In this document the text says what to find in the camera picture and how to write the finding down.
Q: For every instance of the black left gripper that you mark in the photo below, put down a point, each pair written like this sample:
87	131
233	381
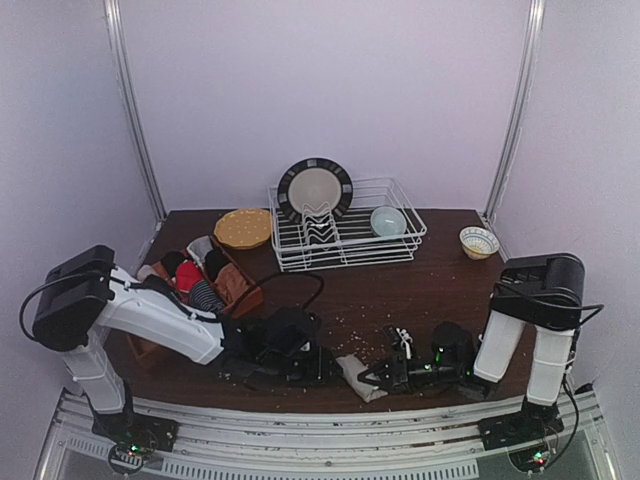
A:
316	364

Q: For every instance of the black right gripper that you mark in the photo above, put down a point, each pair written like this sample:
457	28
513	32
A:
397	370

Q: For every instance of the grey beige sock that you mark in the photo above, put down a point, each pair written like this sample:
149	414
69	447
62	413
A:
351	367

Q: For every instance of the brown wooden organizer box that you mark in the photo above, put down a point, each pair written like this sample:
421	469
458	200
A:
204	276

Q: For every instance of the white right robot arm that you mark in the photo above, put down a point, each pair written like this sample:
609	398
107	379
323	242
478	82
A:
544	291

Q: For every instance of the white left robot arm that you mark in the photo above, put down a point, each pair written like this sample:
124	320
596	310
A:
90	293

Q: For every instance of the brown rolled underwear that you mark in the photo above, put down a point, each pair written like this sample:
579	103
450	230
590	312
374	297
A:
231	283

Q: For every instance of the navy striped rolled underwear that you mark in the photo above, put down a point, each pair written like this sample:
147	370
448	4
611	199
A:
203	297

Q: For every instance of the red rolled underwear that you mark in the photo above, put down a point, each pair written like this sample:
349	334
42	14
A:
187	276

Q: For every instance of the black white rolled underwear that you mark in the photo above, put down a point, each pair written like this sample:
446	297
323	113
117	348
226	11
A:
165	269

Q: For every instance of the yellow dotted plate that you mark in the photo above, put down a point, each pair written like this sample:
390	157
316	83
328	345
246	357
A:
244	229

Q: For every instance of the grey rolled sock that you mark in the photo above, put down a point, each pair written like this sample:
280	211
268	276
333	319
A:
199	248

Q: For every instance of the light blue bowl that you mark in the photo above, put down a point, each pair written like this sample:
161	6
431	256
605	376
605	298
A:
387	221

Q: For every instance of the yellow patterned white bowl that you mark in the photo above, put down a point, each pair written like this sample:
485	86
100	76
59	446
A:
478	243

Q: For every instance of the black rimmed grey plate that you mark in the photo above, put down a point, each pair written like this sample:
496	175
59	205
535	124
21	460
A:
314	184

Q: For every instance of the aluminium front rail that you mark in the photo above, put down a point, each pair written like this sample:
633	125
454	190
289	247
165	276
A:
441	443

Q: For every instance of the white wire dish rack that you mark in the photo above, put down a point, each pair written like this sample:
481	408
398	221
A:
322	240

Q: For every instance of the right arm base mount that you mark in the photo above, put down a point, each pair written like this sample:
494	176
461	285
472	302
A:
524	435

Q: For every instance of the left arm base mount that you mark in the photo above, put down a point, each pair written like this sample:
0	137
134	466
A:
135	437

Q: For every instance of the right aluminium frame post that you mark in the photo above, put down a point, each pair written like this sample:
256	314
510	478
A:
531	44

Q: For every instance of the aluminium frame post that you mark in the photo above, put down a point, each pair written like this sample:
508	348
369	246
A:
531	44
117	41

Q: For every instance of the left aluminium frame post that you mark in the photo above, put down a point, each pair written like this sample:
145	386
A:
117	41

